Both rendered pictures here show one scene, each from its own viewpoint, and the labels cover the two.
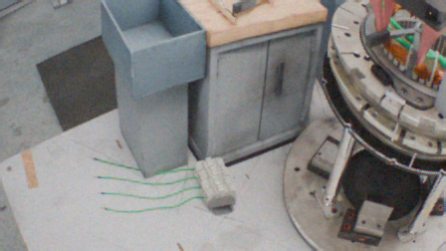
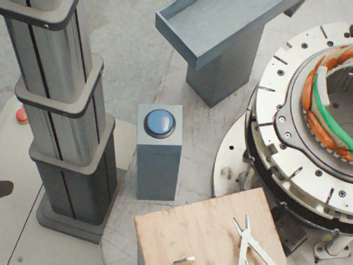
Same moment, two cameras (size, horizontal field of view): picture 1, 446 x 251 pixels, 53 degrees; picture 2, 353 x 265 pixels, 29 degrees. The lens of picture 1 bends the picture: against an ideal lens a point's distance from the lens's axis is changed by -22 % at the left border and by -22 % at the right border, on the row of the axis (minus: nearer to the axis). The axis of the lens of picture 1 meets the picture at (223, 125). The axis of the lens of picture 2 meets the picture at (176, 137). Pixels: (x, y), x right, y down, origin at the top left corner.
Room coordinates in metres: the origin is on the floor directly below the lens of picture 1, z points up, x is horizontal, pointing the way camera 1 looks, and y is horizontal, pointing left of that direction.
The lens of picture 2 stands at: (0.75, 0.23, 1.98)
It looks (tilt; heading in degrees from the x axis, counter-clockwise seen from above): 65 degrees down; 280
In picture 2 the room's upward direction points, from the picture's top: 7 degrees clockwise
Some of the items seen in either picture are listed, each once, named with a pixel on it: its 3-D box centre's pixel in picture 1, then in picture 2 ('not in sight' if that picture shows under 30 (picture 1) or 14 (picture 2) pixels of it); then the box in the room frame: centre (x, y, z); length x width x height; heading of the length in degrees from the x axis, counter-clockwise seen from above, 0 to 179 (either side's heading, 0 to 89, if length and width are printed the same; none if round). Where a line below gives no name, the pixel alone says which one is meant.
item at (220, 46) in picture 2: not in sight; (225, 43); (0.79, -0.46, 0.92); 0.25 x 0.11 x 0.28; 54
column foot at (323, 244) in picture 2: (328, 201); (331, 249); (0.51, -0.18, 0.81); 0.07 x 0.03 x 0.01; 22
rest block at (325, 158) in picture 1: (330, 154); (288, 232); (0.60, -0.18, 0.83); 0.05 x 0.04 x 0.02; 148
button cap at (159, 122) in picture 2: not in sight; (160, 122); (0.85, -0.22, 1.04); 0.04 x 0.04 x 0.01
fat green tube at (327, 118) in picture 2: not in sight; (336, 116); (0.61, -0.24, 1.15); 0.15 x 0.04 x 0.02; 120
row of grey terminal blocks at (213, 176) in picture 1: (214, 182); not in sight; (0.55, 0.01, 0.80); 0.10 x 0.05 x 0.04; 19
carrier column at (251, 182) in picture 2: not in sight; (258, 168); (0.68, -0.25, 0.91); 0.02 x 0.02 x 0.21
